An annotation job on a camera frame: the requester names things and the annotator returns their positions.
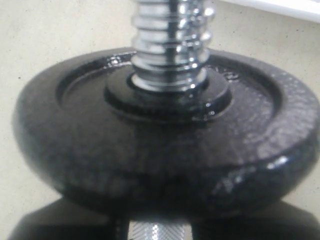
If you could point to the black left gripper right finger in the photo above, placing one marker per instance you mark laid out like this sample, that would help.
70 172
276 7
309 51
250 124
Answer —
279 221

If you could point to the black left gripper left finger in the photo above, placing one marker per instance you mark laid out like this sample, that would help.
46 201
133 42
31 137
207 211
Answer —
65 220

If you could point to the black weight plate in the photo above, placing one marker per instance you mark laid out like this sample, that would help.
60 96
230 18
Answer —
238 143

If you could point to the chrome dumbbell bar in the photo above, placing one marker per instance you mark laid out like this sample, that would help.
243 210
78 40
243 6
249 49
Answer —
170 44

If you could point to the white plastic tray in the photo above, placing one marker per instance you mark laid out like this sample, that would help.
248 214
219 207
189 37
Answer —
307 10

